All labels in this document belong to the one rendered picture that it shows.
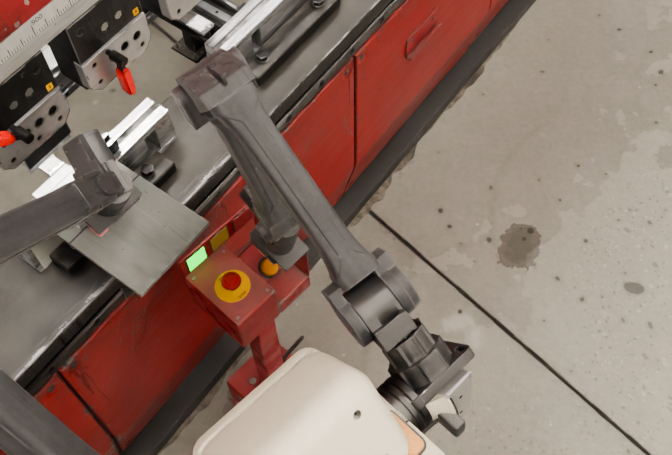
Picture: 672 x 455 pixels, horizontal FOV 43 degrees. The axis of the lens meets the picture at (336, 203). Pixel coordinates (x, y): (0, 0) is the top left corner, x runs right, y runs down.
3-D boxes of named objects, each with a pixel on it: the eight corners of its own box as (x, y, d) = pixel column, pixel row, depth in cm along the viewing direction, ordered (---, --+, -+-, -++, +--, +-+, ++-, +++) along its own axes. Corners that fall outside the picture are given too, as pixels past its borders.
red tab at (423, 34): (411, 61, 232) (412, 43, 226) (405, 57, 233) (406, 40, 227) (441, 27, 239) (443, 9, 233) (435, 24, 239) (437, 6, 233)
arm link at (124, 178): (108, 208, 135) (140, 191, 138) (86, 170, 135) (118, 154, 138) (104, 217, 142) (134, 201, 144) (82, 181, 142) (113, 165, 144)
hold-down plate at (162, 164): (72, 277, 164) (68, 269, 161) (52, 262, 166) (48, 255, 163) (178, 170, 176) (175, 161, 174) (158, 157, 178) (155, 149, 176)
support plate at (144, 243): (141, 297, 149) (140, 295, 148) (36, 221, 157) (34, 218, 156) (210, 224, 156) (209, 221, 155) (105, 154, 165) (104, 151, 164)
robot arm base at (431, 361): (417, 413, 115) (477, 354, 119) (383, 366, 113) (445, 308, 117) (388, 402, 123) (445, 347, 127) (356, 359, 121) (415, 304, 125)
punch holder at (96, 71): (94, 97, 148) (67, 31, 134) (59, 75, 151) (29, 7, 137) (153, 43, 155) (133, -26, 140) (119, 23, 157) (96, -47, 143)
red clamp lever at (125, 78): (132, 99, 151) (119, 62, 143) (116, 88, 152) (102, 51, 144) (139, 92, 152) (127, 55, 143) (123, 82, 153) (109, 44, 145)
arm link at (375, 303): (393, 361, 117) (424, 336, 117) (351, 302, 114) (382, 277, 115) (373, 345, 125) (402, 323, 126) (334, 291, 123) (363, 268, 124)
